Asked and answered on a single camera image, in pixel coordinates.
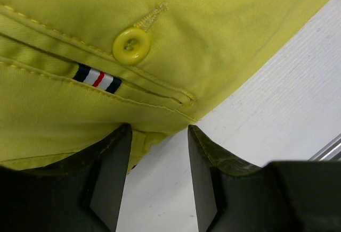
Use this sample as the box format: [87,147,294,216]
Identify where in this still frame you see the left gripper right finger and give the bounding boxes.
[188,125,340,231]

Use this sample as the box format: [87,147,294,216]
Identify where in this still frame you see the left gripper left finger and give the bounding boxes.
[1,125,132,231]

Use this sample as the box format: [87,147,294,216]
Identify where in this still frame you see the yellow-green trousers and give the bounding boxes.
[1,0,329,170]

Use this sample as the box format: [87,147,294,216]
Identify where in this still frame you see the aluminium rail frame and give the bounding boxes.
[309,138,340,161]

